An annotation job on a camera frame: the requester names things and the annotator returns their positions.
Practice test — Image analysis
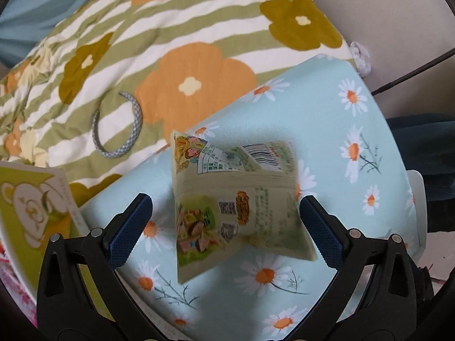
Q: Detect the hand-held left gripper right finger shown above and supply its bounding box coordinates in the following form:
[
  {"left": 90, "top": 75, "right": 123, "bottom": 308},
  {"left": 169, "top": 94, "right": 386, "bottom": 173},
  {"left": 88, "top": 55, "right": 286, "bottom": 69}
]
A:
[{"left": 288, "top": 195, "right": 418, "bottom": 341}]

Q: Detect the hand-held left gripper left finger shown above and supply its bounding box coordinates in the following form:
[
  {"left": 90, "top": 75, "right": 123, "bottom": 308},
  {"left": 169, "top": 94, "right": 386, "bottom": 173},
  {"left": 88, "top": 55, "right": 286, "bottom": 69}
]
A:
[{"left": 36, "top": 192, "right": 164, "bottom": 341}]

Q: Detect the pale green snack packet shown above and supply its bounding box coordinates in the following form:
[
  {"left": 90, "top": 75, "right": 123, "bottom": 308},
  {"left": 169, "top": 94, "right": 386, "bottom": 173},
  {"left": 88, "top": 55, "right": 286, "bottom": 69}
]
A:
[{"left": 171, "top": 131, "right": 318, "bottom": 285}]

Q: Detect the light blue daisy pillow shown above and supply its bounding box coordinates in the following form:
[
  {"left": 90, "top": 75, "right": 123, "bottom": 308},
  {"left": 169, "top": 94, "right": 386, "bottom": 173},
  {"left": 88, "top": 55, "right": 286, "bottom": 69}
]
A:
[{"left": 82, "top": 53, "right": 418, "bottom": 341}]

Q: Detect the green bear print box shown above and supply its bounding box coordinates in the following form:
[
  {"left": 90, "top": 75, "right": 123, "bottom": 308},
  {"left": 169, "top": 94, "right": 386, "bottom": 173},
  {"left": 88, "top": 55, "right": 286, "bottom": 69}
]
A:
[{"left": 0, "top": 160, "right": 89, "bottom": 292}]

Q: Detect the grey braided headband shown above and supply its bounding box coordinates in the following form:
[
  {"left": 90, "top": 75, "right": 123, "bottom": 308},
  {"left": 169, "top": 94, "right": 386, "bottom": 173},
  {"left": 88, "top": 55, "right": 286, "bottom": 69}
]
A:
[{"left": 92, "top": 92, "right": 143, "bottom": 159}]

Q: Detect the pink floral packet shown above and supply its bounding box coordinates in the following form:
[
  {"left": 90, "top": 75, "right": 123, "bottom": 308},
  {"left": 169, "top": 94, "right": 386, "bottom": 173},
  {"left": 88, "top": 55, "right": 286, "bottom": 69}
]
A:
[{"left": 0, "top": 242, "right": 40, "bottom": 327}]

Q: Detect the clear plastic bag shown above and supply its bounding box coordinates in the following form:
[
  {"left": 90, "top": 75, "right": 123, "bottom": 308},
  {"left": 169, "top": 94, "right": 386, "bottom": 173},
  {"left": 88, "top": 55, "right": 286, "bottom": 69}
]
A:
[{"left": 350, "top": 41, "right": 372, "bottom": 77}]

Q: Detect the floral striped blanket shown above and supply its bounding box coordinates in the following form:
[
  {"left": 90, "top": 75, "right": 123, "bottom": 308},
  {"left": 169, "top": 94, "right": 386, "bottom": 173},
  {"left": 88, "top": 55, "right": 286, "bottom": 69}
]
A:
[{"left": 0, "top": 0, "right": 359, "bottom": 207}]

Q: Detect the blue curtain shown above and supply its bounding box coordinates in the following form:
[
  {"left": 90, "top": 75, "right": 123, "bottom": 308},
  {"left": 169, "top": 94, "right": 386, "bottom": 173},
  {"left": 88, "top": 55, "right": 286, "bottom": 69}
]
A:
[{"left": 0, "top": 0, "right": 89, "bottom": 68}]

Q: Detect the black cable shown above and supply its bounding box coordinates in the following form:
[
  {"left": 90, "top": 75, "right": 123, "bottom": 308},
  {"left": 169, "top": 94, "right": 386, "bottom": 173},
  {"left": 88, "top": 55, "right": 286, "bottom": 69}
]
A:
[{"left": 371, "top": 48, "right": 455, "bottom": 96}]

